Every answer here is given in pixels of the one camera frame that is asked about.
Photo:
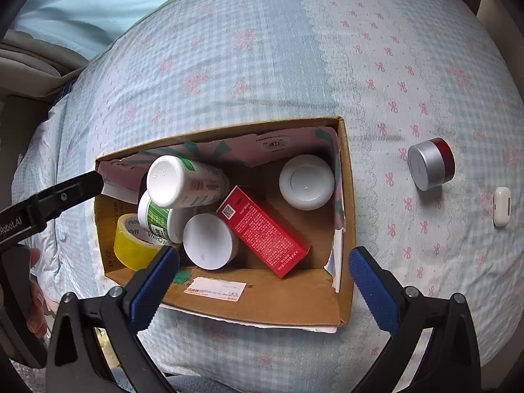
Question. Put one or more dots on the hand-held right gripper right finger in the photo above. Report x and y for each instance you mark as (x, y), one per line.
(370, 290)

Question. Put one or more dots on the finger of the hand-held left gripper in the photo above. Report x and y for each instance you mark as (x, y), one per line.
(67, 192)

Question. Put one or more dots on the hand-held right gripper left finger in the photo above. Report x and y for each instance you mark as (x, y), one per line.
(151, 290)

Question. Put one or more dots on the yellow tape roll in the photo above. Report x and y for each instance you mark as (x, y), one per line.
(127, 245)

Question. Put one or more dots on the green label white jar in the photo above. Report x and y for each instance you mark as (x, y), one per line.
(155, 221)

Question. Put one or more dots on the white flat-lid jar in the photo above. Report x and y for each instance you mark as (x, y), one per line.
(209, 241)

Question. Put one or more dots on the cardboard box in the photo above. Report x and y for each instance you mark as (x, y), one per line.
(278, 294)

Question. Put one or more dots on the white pill bottle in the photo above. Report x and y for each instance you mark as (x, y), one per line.
(168, 180)

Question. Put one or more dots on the red carton box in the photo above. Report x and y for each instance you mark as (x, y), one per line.
(262, 229)

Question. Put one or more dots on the white ringed-lid jar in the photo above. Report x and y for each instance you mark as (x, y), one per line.
(307, 181)

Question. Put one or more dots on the silver and red jar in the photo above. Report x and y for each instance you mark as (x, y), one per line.
(428, 163)

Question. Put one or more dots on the white earbuds case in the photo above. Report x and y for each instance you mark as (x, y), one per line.
(502, 206)

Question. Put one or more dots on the person's left hand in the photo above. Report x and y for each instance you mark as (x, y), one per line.
(39, 307)

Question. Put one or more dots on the grey-brown curtain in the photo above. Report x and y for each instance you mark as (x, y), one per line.
(37, 59)

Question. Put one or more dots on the light blue hanging cloth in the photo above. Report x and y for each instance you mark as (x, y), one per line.
(102, 0)

